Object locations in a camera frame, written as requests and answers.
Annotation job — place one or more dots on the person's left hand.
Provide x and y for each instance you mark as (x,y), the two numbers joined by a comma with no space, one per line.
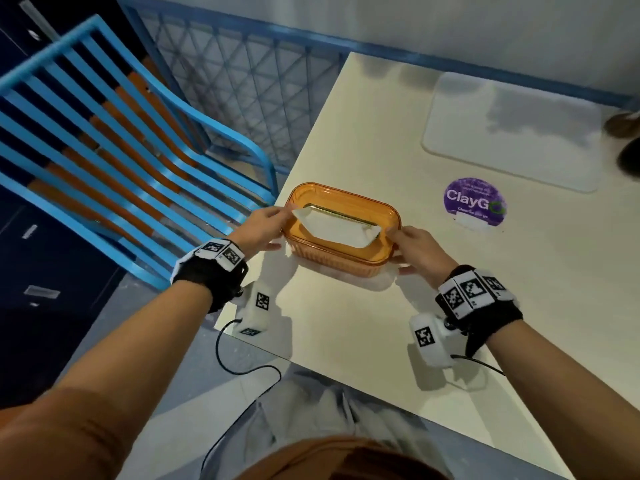
(257,229)

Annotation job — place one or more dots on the person's right hand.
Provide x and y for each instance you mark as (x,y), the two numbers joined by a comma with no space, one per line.
(424,252)

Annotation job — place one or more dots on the person's right thumb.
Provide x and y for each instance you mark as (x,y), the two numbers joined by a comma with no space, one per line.
(404,265)

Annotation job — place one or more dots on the person's left thumb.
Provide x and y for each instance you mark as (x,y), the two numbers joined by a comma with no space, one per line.
(272,246)

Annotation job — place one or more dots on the orange plastic tissue box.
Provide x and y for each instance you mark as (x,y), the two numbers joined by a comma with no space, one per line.
(350,259)

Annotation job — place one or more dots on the person's right forearm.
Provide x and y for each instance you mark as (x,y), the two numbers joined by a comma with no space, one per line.
(565,389)

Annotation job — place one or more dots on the person's left forearm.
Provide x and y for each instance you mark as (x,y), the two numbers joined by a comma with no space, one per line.
(145,344)

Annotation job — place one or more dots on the white tissue sheet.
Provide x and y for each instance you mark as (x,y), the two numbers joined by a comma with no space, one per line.
(335,227)

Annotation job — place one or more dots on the black left wristband with markers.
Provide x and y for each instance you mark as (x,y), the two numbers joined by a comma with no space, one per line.
(212,277)

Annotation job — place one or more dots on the black wristband with markers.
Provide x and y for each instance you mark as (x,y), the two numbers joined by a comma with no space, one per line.
(212,277)
(487,309)

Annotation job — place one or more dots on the black right wristband with markers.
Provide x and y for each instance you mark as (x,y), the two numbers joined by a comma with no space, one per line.
(487,309)

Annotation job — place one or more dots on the purple round sticker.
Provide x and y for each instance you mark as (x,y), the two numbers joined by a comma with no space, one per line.
(472,199)

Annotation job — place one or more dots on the person's light grey trousers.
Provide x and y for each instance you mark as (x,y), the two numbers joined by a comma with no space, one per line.
(320,409)

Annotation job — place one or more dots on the white rectangular table mat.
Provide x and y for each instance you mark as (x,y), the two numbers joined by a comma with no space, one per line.
(515,129)

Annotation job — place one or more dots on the blue metal mesh fence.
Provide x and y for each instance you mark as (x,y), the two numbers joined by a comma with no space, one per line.
(250,27)

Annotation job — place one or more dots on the dark blue cabinet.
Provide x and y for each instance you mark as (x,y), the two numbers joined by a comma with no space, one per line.
(50,334)

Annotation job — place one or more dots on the dark round object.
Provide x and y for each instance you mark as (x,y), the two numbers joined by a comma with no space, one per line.
(631,157)

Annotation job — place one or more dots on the brown round object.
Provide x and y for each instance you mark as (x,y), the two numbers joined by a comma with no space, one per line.
(624,125)

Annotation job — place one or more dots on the blue slatted metal chair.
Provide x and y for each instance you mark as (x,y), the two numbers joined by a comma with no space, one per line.
(50,51)

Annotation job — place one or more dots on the person's orange shirt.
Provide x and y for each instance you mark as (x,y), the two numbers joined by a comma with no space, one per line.
(45,439)

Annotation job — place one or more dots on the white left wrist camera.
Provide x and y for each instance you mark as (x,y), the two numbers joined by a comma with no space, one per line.
(252,307)

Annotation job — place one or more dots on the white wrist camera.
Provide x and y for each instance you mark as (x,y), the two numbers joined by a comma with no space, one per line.
(252,307)
(432,344)

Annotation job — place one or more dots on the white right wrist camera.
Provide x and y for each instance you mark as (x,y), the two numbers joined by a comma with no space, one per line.
(432,344)

